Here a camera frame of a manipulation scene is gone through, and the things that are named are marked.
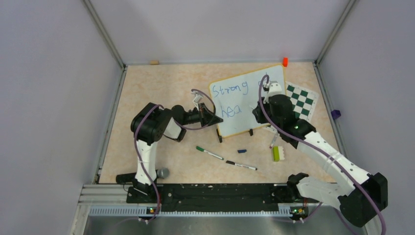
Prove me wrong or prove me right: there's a purple capped marker pen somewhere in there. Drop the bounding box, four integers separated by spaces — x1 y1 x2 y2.
269 133 279 150

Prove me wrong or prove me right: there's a black capped marker pen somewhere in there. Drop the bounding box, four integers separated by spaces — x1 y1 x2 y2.
226 161 258 171

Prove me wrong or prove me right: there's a green white chess mat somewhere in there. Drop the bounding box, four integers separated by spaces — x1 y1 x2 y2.
285 82 319 122

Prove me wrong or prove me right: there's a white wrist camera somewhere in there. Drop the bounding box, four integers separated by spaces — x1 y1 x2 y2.
191 91 204 107
262 81 285 97

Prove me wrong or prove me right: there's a yellow framed whiteboard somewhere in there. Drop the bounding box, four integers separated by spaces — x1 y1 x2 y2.
209 64 285 138

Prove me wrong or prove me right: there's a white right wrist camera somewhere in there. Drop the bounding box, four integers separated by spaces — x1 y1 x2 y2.
262 81 285 97

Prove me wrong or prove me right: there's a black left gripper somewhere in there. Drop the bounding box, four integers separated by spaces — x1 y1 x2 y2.
181 103 223 128

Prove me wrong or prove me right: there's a black whiteboard foot clip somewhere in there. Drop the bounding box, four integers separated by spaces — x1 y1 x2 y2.
216 129 223 143

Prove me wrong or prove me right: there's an orange red small block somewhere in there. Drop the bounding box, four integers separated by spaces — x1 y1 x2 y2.
282 57 289 67

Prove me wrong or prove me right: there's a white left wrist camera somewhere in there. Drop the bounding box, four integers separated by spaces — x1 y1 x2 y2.
191 91 204 107

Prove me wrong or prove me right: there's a green capped marker pen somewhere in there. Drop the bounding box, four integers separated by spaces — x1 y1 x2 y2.
196 146 224 161

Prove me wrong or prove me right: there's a green white toy brick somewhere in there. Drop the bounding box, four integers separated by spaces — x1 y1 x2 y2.
272 146 285 162

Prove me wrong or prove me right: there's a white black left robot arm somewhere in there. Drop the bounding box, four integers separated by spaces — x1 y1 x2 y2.
130 102 223 202

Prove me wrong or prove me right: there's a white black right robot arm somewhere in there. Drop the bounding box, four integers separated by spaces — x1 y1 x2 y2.
253 94 388 228

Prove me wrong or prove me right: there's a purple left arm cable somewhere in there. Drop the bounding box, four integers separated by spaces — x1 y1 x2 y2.
133 89 217 224

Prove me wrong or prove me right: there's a purple small object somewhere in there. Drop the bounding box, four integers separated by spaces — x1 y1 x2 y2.
330 110 342 120

